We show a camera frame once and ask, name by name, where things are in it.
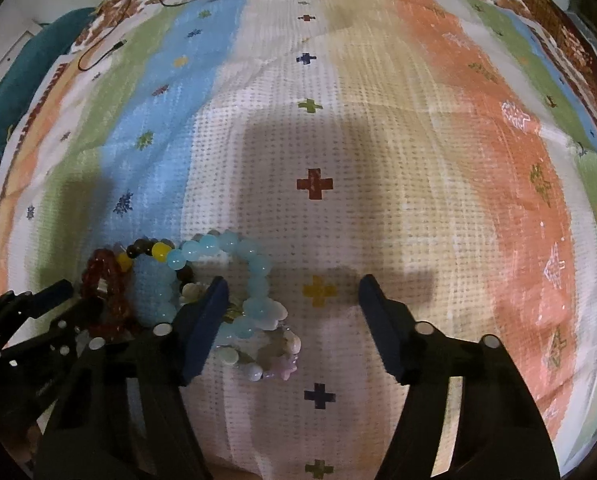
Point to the clear plastic storage box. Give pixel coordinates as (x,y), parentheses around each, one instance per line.
(595,42)

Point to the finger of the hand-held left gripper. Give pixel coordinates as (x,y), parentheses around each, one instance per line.
(38,300)
(73,317)

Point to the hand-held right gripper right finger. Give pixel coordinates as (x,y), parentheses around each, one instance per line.
(378,321)

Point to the teal pillow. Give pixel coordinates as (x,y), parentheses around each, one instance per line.
(23,75)

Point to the striped colourful cloth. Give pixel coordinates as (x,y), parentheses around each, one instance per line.
(328,110)

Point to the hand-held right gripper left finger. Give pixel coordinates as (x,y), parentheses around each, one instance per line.
(207,332)

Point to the white headboard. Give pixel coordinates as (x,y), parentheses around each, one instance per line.
(3,57)

